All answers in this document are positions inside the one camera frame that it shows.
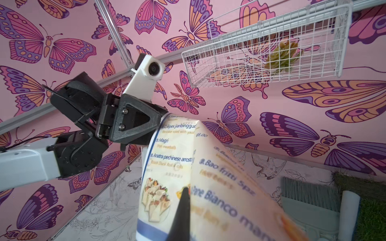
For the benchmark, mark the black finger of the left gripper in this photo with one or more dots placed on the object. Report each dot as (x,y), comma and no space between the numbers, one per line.
(135,121)

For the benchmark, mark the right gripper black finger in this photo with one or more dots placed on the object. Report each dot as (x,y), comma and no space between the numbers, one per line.
(180,229)

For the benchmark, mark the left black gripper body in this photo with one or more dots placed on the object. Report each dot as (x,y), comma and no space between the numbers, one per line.
(107,127)

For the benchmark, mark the laminated dim sum menu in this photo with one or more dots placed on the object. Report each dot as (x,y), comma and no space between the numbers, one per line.
(226,203)

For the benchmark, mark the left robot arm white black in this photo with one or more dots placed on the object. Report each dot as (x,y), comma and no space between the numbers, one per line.
(46,158)

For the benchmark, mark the grey green dustpan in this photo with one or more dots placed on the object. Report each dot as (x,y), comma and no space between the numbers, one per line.
(313,207)

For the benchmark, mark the green succulent plant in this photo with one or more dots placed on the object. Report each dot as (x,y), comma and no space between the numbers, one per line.
(283,57)

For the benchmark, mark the green artificial grass mat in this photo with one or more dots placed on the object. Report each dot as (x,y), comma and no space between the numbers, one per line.
(371,219)

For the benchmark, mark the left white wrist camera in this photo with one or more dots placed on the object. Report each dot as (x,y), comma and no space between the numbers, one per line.
(147,72)

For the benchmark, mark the aluminium cage frame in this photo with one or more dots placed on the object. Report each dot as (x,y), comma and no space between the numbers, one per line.
(365,58)

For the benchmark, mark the white wire rack basket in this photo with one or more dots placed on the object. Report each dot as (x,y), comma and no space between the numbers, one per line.
(238,58)

